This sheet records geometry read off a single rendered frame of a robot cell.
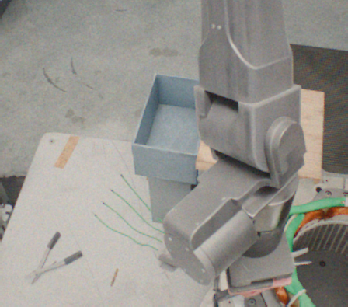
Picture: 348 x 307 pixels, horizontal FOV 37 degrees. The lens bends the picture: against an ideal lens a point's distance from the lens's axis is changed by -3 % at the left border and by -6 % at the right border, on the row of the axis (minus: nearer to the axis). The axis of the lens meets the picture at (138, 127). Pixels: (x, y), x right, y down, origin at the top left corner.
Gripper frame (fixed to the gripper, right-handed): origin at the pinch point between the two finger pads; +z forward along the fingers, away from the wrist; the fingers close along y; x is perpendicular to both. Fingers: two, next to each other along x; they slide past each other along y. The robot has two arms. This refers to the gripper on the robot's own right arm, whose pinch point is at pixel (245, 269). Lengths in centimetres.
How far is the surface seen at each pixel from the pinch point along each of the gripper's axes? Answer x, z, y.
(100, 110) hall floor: -23, 119, -133
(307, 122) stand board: 18.2, 10.6, -28.5
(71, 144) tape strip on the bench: -25, 39, -53
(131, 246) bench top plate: -14.1, 39.1, -25.0
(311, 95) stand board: 20.9, 10.6, -34.4
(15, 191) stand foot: -60, 117, -94
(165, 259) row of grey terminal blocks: -7.7, 36.6, -20.1
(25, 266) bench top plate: -36, 39, -23
